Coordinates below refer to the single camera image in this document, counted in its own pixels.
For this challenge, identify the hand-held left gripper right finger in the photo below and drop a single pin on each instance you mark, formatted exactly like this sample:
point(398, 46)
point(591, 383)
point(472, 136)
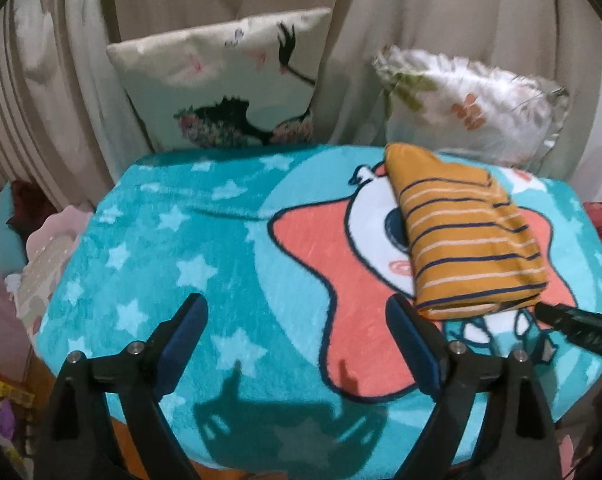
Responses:
point(421, 355)

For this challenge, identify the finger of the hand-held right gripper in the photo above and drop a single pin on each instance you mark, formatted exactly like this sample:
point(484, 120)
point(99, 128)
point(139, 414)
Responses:
point(586, 327)

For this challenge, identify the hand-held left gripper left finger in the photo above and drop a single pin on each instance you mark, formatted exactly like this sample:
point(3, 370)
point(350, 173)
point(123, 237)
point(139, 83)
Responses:
point(181, 345)

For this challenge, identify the yellow striped knit sweater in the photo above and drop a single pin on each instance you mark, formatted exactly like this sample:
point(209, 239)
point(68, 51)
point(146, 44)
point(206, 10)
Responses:
point(471, 240)

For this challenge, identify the teal star print blanket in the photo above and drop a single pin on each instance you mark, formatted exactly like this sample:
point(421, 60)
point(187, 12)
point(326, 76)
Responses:
point(206, 240)

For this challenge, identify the orange cloth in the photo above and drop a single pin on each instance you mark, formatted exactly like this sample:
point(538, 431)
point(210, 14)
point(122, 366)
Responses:
point(128, 452)

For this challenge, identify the pink shell shaped cushion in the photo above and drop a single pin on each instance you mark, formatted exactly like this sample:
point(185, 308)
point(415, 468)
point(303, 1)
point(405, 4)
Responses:
point(46, 265)

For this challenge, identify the dark red cloth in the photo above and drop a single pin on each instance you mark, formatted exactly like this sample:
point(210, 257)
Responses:
point(28, 207)

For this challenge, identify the white floral ruffled pillow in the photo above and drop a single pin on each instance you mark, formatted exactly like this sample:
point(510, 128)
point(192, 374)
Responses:
point(461, 105)

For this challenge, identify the white crane print pillow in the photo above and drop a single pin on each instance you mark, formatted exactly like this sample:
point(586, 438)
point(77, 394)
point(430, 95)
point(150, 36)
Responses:
point(231, 90)

